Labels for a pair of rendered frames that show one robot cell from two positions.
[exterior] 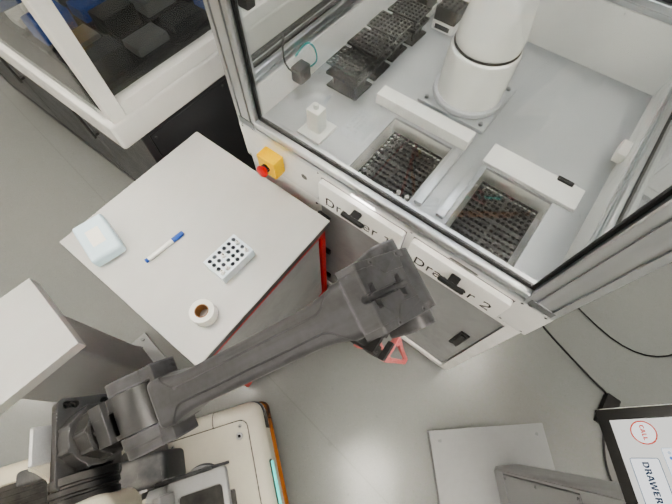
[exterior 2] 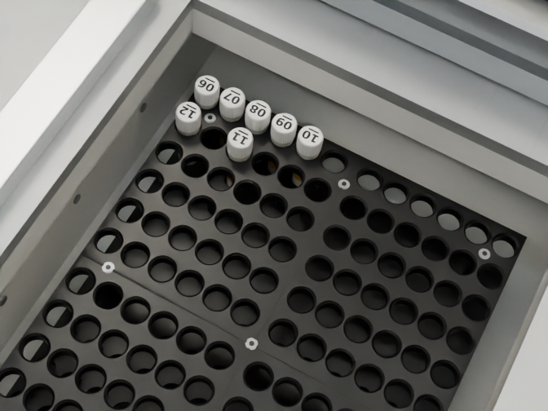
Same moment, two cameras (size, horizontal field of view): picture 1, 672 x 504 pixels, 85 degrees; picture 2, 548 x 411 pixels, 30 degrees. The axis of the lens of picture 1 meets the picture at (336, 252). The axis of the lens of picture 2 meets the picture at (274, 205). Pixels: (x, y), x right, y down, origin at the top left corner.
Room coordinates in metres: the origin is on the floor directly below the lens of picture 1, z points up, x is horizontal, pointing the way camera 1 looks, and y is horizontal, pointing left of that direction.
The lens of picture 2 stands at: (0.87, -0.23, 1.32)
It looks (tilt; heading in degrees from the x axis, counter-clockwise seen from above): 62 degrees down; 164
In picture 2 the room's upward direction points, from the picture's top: 9 degrees clockwise
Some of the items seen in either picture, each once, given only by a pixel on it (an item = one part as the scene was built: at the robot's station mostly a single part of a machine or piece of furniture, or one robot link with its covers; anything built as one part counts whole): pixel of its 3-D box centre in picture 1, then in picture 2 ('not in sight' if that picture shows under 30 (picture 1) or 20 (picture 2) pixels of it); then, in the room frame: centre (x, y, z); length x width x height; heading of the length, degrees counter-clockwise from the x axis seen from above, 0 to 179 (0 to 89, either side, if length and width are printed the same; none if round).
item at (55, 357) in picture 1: (87, 366); not in sight; (0.19, 0.90, 0.38); 0.30 x 0.30 x 0.76; 48
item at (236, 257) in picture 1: (229, 258); not in sight; (0.46, 0.32, 0.78); 0.12 x 0.08 x 0.04; 142
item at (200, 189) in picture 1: (227, 275); not in sight; (0.56, 0.44, 0.38); 0.62 x 0.58 x 0.76; 54
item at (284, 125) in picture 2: not in sight; (280, 147); (0.62, -0.15, 0.89); 0.01 x 0.01 x 0.05
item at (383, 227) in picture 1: (359, 216); not in sight; (0.56, -0.07, 0.87); 0.29 x 0.02 x 0.11; 54
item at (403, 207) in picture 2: not in sight; (351, 173); (0.64, -0.12, 0.90); 0.18 x 0.02 x 0.01; 54
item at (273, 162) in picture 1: (270, 163); not in sight; (0.74, 0.21, 0.88); 0.07 x 0.05 x 0.07; 54
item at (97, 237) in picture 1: (99, 239); not in sight; (0.51, 0.72, 0.78); 0.15 x 0.10 x 0.04; 42
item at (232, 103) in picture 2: not in sight; (231, 122); (0.60, -0.18, 0.89); 0.01 x 0.01 x 0.05
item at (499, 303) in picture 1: (454, 278); not in sight; (0.37, -0.32, 0.87); 0.29 x 0.02 x 0.11; 54
